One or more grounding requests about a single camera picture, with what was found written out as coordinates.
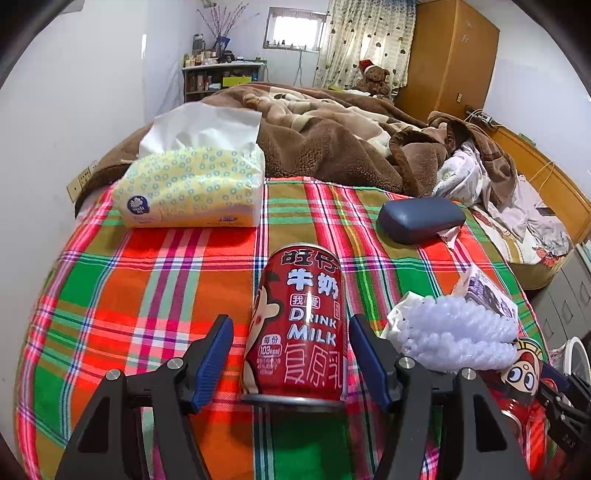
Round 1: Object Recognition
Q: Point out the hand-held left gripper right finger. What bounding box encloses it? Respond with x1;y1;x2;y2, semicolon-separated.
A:
348;314;533;480

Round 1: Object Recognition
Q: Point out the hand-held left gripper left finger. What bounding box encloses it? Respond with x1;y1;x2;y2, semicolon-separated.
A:
54;315;235;480

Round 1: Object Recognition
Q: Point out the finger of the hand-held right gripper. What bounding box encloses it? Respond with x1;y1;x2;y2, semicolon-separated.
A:
541;362;591;396
538;385;583;428

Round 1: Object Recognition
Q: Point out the red cartoon snack packet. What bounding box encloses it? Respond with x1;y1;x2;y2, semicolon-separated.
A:
489;339;557;480

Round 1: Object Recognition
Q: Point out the white trash bin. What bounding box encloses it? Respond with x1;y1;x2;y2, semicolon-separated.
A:
549;336;591;384

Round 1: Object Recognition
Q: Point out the red milk can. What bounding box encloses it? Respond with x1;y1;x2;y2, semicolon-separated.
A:
241;242;347;413

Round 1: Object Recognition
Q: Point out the purple printed small carton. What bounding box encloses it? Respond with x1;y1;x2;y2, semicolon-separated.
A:
455;265;520;319

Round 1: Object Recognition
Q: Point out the grey nightstand with drawers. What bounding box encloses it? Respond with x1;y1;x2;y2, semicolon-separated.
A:
531;251;591;352

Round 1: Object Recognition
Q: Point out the plaid tablecloth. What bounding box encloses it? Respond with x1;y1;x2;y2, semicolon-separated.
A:
14;178;555;480

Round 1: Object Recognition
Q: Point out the floral bed sheet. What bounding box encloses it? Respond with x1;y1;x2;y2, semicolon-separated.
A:
471;203;578;289

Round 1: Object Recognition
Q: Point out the blue glasses case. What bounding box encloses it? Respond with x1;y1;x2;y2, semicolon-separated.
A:
376;197;467;244

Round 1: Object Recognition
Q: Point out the pale floral quilt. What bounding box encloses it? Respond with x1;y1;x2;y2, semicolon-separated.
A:
434;141;573;266

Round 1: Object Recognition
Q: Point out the yellow tissue pack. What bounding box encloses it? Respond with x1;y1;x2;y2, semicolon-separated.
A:
112;102;266;229

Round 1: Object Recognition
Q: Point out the wooden bed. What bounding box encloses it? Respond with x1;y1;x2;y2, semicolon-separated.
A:
74;83;591;291

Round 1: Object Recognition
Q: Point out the brown plush blanket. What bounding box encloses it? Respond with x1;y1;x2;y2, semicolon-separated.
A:
74;83;518;217

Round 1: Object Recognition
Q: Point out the white power strip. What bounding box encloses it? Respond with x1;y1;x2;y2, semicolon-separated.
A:
464;106;497;127

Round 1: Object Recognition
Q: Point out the brown teddy bear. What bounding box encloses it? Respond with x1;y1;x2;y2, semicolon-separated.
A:
355;59;393;100

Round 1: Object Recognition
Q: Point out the white shelf unit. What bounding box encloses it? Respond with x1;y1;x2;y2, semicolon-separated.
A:
181;62;266;103

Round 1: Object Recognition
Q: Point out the wooden wardrobe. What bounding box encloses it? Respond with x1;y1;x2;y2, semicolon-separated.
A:
394;0;500;125

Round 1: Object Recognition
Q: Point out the patterned curtain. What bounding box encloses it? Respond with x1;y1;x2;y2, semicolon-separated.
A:
314;0;419;90

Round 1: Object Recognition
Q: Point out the vase with dry branches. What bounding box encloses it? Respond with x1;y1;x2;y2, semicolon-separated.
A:
198;2;247;61

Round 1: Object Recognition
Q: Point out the small window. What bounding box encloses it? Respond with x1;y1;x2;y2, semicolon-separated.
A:
262;7;328;52

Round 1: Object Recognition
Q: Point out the pale charging cable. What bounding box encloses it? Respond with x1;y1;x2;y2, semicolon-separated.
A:
526;161;555;185

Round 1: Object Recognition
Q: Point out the beige wall socket panel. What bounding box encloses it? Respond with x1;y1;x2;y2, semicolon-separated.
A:
67;159;100;201

